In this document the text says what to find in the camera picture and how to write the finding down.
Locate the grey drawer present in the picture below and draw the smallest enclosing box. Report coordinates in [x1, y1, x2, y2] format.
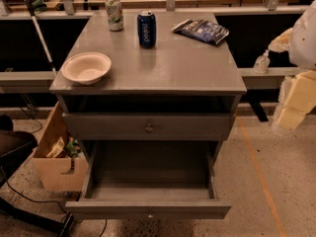
[62, 113, 235, 141]
[66, 141, 231, 220]

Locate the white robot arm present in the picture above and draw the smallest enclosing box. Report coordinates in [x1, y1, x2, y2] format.
[268, 1, 316, 134]

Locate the grey wooden drawer cabinet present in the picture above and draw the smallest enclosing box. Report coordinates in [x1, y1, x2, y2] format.
[48, 9, 248, 196]

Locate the clear sanitizer pump bottle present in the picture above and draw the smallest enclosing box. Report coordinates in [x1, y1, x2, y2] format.
[253, 49, 270, 74]

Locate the blue chip bag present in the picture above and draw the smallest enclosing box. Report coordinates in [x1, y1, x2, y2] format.
[172, 19, 229, 45]

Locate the blue pepsi can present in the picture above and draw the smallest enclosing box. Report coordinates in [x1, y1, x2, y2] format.
[137, 10, 156, 48]

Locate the green white soda can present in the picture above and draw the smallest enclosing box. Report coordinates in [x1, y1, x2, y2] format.
[106, 0, 123, 32]

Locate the cardboard box with items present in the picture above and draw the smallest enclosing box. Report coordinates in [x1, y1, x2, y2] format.
[33, 104, 88, 192]

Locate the white pole with black tip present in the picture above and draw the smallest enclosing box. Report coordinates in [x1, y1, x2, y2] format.
[24, 0, 57, 76]

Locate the black chair base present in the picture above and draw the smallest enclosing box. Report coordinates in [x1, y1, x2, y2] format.
[0, 115, 74, 237]

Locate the grey metal rail shelf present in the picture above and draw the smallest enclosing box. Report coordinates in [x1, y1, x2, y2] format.
[0, 67, 302, 94]

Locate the black floor cable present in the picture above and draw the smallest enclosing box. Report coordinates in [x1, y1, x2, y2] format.
[0, 168, 109, 237]

